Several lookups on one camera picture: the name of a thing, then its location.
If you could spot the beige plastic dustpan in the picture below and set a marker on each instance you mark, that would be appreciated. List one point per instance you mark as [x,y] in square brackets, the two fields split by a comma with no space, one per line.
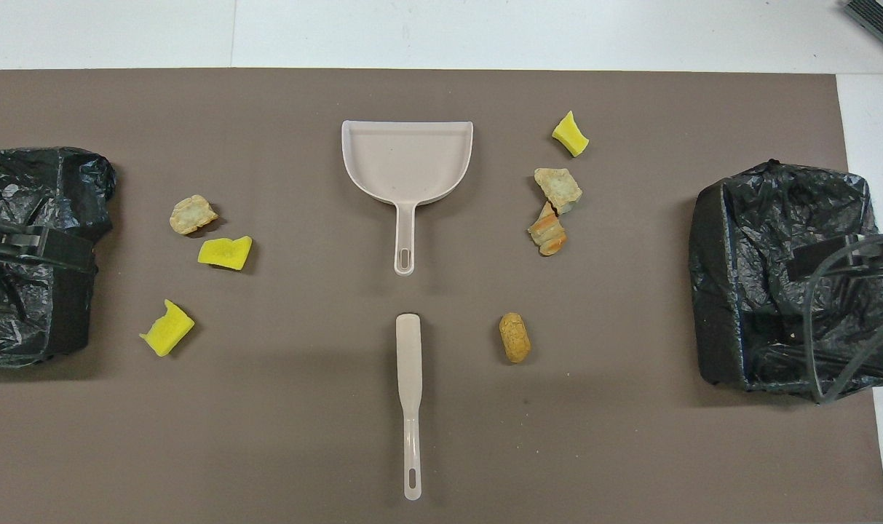
[405,160]

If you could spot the black bag-lined trash bin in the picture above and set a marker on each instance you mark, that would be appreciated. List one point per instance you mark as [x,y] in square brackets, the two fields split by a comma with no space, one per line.
[761,218]
[19,320]

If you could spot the orange striped sponge chunk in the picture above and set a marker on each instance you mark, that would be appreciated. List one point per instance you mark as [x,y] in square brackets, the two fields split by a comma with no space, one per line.
[549,236]

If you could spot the tan sponge chunk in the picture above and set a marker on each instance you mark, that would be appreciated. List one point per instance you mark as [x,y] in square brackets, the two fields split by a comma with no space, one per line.
[557,188]
[192,215]

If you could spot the yellow green-backed sponge piece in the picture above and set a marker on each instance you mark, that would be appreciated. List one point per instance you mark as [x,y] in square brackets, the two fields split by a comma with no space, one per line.
[168,331]

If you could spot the brown table mat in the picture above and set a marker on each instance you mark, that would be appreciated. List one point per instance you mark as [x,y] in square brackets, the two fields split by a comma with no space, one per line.
[266,437]

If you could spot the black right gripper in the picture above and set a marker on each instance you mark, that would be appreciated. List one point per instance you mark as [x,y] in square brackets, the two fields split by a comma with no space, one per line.
[881,255]

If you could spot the brown oval sponge chunk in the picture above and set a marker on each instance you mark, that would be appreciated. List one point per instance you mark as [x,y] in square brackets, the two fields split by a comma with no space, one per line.
[515,338]

